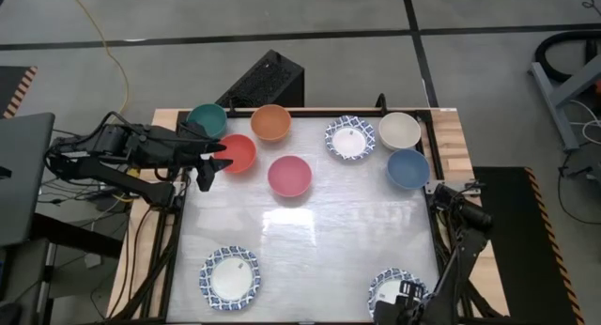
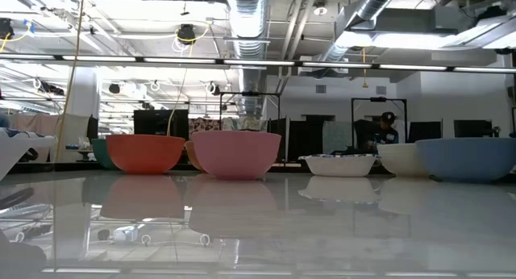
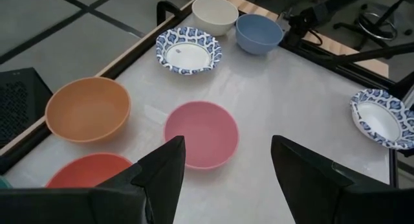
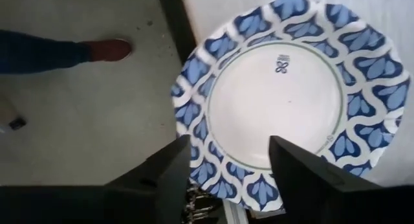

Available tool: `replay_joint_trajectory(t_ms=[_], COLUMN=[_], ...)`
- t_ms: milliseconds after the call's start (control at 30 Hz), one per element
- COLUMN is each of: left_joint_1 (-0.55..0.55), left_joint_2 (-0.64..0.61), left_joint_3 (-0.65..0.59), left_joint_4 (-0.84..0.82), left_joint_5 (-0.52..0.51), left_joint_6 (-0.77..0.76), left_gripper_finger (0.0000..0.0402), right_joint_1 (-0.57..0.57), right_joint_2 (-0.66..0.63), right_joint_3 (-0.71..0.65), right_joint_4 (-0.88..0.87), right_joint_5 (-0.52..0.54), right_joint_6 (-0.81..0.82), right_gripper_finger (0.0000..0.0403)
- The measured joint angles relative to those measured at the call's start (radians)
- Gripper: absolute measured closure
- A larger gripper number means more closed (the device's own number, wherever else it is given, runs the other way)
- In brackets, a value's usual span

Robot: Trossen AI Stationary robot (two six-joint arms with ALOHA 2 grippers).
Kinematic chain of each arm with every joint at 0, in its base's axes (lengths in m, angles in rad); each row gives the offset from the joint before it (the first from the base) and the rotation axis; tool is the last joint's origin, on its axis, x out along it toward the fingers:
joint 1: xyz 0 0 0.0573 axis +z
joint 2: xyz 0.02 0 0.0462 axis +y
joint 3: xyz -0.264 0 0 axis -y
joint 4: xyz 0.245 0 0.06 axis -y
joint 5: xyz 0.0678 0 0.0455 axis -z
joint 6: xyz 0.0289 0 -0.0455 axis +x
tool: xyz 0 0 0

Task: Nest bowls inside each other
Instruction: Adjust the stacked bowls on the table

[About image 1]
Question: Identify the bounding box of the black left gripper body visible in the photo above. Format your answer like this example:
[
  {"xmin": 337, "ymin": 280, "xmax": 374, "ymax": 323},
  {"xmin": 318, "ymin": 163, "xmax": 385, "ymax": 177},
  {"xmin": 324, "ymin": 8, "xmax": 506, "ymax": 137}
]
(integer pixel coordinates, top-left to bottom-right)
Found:
[{"xmin": 138, "ymin": 122, "xmax": 213, "ymax": 169}]

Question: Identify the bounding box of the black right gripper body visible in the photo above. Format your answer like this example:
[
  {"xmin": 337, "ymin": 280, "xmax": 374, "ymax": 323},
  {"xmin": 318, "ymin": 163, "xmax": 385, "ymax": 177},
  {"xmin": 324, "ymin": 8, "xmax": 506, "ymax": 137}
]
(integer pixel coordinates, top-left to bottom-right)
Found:
[{"xmin": 373, "ymin": 280, "xmax": 428, "ymax": 325}]

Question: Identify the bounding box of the teal bowl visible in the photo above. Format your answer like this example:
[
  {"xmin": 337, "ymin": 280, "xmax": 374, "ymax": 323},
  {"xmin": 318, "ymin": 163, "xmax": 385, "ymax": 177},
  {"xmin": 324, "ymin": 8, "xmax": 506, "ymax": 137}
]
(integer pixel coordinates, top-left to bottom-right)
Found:
[{"xmin": 186, "ymin": 102, "xmax": 229, "ymax": 141}]

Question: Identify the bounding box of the red-orange bowl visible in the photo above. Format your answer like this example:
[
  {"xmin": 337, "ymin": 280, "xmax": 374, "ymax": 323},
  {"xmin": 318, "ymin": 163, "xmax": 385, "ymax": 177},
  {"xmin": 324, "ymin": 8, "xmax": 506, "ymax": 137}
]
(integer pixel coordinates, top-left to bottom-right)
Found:
[{"xmin": 213, "ymin": 133, "xmax": 258, "ymax": 175}]

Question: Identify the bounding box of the pink bowl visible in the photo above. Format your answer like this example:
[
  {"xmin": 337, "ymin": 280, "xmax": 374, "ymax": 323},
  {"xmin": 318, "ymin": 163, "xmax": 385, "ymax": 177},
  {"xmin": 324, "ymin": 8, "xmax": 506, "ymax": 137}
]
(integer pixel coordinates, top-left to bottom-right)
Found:
[{"xmin": 267, "ymin": 155, "xmax": 314, "ymax": 198}]

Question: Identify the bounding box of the blue patterned white plate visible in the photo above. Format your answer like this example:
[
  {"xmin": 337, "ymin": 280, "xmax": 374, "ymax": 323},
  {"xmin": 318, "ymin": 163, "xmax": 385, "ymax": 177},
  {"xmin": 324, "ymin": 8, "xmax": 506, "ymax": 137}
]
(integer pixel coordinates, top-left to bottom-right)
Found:
[
  {"xmin": 324, "ymin": 115, "xmax": 377, "ymax": 162},
  {"xmin": 198, "ymin": 245, "xmax": 262, "ymax": 312},
  {"xmin": 367, "ymin": 267, "xmax": 429, "ymax": 319}
]

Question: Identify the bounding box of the blue bowl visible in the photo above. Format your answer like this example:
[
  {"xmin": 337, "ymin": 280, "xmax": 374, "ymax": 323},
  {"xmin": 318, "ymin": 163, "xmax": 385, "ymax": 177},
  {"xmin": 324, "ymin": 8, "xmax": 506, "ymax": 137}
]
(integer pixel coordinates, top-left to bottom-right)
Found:
[{"xmin": 385, "ymin": 148, "xmax": 431, "ymax": 191}]

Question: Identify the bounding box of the cream bowl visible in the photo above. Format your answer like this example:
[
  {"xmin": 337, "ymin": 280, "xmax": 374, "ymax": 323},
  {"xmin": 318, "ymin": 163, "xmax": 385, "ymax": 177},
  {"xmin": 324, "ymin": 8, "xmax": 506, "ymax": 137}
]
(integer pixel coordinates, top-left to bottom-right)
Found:
[{"xmin": 378, "ymin": 111, "xmax": 423, "ymax": 151}]

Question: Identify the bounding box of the orange-tan bowl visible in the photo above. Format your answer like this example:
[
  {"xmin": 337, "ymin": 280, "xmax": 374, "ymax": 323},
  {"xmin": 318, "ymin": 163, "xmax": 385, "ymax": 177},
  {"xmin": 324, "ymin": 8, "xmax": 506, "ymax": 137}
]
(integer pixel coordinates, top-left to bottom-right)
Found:
[{"xmin": 250, "ymin": 103, "xmax": 293, "ymax": 143}]

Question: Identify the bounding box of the black computer tower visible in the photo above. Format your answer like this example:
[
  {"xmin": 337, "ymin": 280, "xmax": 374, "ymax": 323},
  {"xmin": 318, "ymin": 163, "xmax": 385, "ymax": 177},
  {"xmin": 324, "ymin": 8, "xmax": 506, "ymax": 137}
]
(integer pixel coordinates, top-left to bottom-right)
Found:
[{"xmin": 214, "ymin": 49, "xmax": 305, "ymax": 109}]

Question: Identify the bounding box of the black hazard-striped floor mat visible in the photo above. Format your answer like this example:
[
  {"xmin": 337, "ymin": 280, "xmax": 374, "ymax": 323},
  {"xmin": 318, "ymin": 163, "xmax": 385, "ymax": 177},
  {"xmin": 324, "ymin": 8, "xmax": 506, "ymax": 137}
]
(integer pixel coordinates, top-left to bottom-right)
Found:
[
  {"xmin": 0, "ymin": 65, "xmax": 39, "ymax": 120},
  {"xmin": 471, "ymin": 166, "xmax": 586, "ymax": 325}
]

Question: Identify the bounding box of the grey monitor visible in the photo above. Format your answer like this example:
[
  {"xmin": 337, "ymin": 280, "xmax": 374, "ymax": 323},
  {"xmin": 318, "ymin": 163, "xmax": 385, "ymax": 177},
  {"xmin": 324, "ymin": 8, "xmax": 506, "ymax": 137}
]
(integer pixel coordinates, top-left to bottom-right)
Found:
[{"xmin": 0, "ymin": 112, "xmax": 56, "ymax": 249}]

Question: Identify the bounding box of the grey cabinet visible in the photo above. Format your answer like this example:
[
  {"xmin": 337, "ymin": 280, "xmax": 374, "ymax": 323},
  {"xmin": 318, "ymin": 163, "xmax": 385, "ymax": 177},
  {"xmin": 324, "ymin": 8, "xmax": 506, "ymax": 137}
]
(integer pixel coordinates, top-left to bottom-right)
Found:
[{"xmin": 0, "ymin": 238, "xmax": 51, "ymax": 325}]

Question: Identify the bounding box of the grey metal stand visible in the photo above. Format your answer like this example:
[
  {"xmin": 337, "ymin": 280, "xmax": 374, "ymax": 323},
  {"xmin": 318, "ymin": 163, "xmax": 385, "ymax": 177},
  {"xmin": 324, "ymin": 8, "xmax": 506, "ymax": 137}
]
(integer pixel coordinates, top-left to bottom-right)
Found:
[{"xmin": 529, "ymin": 52, "xmax": 601, "ymax": 152}]

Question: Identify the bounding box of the yellow cable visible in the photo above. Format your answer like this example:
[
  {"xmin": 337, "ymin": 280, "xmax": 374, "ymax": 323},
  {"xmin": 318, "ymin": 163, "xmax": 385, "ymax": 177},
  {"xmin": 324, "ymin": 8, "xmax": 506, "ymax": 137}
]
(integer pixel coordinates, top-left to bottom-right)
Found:
[{"xmin": 65, "ymin": 0, "xmax": 131, "ymax": 117}]

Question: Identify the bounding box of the black floor cable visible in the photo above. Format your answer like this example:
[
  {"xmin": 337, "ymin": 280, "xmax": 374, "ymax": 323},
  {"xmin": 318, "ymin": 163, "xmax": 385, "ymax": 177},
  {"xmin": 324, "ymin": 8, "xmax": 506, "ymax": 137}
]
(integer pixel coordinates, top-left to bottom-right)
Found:
[{"xmin": 557, "ymin": 150, "xmax": 601, "ymax": 225}]

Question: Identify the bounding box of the white floor cable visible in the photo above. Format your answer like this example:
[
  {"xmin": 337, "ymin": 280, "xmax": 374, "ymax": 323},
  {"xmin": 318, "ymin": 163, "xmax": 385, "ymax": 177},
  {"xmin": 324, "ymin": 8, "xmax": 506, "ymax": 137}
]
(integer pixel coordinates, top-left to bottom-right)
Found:
[{"xmin": 567, "ymin": 99, "xmax": 601, "ymax": 146}]

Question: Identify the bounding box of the black corrugated hose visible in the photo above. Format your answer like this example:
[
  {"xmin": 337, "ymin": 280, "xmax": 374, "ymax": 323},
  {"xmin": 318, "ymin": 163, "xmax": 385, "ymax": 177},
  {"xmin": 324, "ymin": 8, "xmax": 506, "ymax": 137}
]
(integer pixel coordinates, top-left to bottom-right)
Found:
[{"xmin": 533, "ymin": 29, "xmax": 601, "ymax": 85}]

